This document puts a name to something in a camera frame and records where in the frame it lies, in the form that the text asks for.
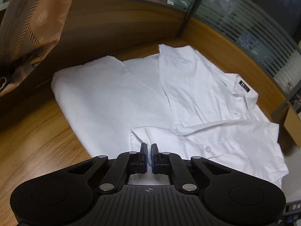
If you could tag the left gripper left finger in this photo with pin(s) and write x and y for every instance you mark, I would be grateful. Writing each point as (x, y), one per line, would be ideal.
(109, 175)

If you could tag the glass desk partition right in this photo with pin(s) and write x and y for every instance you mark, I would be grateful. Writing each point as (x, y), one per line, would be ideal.
(239, 37)

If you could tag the white short-sleeved shirt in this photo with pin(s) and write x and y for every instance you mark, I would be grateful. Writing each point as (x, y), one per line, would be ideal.
(176, 99)

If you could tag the orange patterned scarf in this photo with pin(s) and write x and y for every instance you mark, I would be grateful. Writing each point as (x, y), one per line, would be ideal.
(30, 29)

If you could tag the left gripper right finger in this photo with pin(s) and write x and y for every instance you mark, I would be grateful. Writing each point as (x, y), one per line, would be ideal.
(188, 176)

